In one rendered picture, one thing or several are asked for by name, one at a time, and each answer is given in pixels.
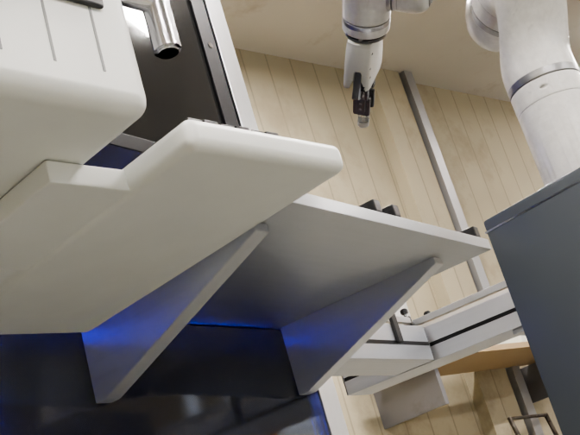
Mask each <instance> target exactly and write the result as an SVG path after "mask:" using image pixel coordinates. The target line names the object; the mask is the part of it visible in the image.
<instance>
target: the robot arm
mask: <svg viewBox="0 0 580 435"><path fill-rule="evenodd" d="M431 3H432V0H343V9H342V29H343V31H344V33H345V35H346V37H347V38H348V41H347V46H346V52H345V62H344V88H350V85H351V83H352V81H353V80H354V81H353V92H352V99H353V113H354V114H357V115H362V116H366V117H368V116H369V114H370V107H374V105H375V89H373V88H374V87H375V77H376V75H377V73H378V72H379V70H380V67H381V61H382V43H383V40H382V39H384V38H385V37H386V35H387V32H388V31H389V29H390V22H391V17H390V16H391V10H392V11H399V12H405V13H412V14H418V13H423V12H425V11H426V10H427V9H428V8H429V7H430V5H431ZM465 21H466V26H467V29H468V32H469V34H470V37H471V38H472V40H473V41H474V42H475V43H476V44H477V45H479V46H480V47H482V48H484V49H486V50H489V51H492V52H500V63H501V76H502V80H503V83H504V85H505V88H506V91H507V94H508V97H509V99H510V102H511V104H512V106H513V108H514V112H515V114H516V116H517V118H518V121H519V124H520V127H521V129H522V132H523V134H524V136H525V138H526V142H527V144H528V147H529V148H530V151H531V153H532V156H533V159H534V161H535V164H536V166H537V169H538V170H539V174H540V177H541V179H542V181H543V183H544V186H543V187H542V188H544V187H545V186H548V185H550V184H551V183H552V182H554V181H556V180H558V179H560V178H562V177H564V176H565V175H566V174H568V173H570V172H572V171H574V170H576V169H578V168H579V167H580V69H579V67H578V65H577V62H576V60H575V58H574V56H573V53H572V51H571V46H570V40H569V28H568V9H567V0H467V1H466V9H465ZM542 188H541V189H542Z"/></svg>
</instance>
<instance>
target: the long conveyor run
mask: <svg viewBox="0 0 580 435"><path fill-rule="evenodd" d="M408 317H409V318H410V320H411V317H410V316H408ZM410 325H416V326H423V327H424V329H425V331H426V335H427V338H428V341H429V344H430V346H431V349H432V354H433V356H434V360H432V361H430V362H427V363H424V364H422V365H419V366H418V367H416V368H413V369H409V370H408V371H405V372H403V373H400V374H398V375H354V376H342V379H343V382H344V386H345V390H346V393H347V395H367V394H374V393H376V392H379V391H381V390H383V389H385V388H389V387H392V386H393V385H396V384H398V383H401V382H403V381H407V380H409V379H412V378H414V377H416V376H418V375H422V374H424V373H426V372H429V371H431V370H434V369H437V368H439V367H442V366H444V365H446V364H448V363H452V362H455V361H456V360H459V359H461V358H464V357H466V356H469V355H472V354H474V353H477V352H478V351H481V350H485V349H487V348H489V347H491V346H494V345H497V344H500V343H502V342H505V341H507V340H509V339H511V338H514V337H518V336H519V335H514V334H513V330H516V329H518V328H520V327H522V325H521V322H520V319H519V316H518V313H517V312H516V309H515V306H514V303H513V300H512V298H511V295H510V292H509V291H508V286H507V284H506V282H505V281H502V282H500V283H497V284H495V285H493V286H491V287H488V288H485V289H483V290H482V291H480V292H477V293H474V294H471V295H470V296H468V297H465V298H463V299H460V300H458V301H456V302H454V303H451V304H449V305H448V306H444V307H442V308H439V309H438V310H436V311H433V312H429V311H426V312H424V316H422V317H419V318H416V319H414V320H411V324H410Z"/></svg>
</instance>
